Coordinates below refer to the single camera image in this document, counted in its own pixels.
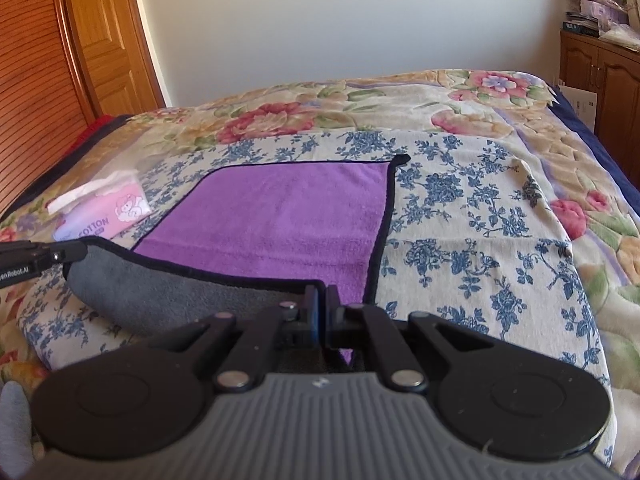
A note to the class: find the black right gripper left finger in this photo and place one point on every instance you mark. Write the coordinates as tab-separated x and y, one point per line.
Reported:
140	399

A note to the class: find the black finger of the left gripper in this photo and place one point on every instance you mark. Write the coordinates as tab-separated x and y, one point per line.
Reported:
24	260

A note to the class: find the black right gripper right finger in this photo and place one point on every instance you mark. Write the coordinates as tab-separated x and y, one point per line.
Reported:
497	397

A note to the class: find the purple and grey towel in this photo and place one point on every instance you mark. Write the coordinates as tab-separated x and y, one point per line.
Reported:
244	238

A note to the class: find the pink cotton tissue pack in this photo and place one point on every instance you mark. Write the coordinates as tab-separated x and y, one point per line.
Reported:
102	207

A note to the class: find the wooden louvered wardrobe door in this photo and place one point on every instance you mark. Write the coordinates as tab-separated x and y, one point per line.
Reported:
45	102

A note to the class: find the red cloth at bedside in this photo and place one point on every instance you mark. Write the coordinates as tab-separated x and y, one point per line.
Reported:
95	132

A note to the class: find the blue floral white towel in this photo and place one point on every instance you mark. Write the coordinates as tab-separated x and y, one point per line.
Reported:
318	414

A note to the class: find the colourful floral bed blanket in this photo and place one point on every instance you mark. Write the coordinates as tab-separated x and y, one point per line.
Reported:
500	105

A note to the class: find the white box beside cabinet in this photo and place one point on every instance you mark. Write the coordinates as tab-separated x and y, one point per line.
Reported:
584	103

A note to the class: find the brown wooden cabinet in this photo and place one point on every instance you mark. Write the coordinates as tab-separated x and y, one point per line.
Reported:
612	74

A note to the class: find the clutter pile on cabinet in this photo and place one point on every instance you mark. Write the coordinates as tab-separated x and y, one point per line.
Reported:
612	21

